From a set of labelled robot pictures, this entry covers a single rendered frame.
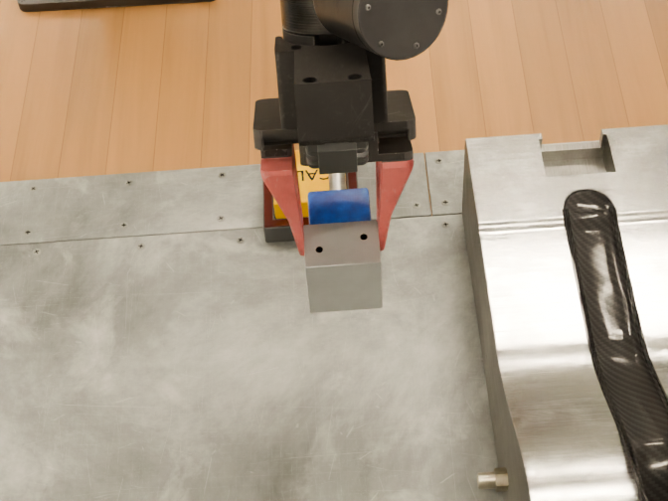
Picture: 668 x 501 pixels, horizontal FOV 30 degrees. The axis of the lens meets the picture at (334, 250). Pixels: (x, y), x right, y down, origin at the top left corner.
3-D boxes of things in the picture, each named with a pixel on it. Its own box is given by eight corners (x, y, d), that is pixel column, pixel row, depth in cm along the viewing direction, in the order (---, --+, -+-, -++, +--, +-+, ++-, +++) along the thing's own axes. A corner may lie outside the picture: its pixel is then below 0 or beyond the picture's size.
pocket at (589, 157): (533, 164, 100) (537, 132, 97) (599, 160, 100) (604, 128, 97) (542, 208, 97) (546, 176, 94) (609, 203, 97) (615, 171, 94)
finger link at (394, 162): (417, 265, 81) (413, 129, 77) (308, 273, 81) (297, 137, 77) (409, 225, 87) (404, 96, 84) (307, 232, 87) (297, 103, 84)
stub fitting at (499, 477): (505, 475, 86) (475, 477, 86) (506, 464, 84) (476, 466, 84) (507, 493, 85) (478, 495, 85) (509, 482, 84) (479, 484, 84)
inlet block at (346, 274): (303, 169, 94) (297, 120, 89) (369, 164, 94) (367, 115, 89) (310, 313, 86) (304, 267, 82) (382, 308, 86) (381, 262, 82)
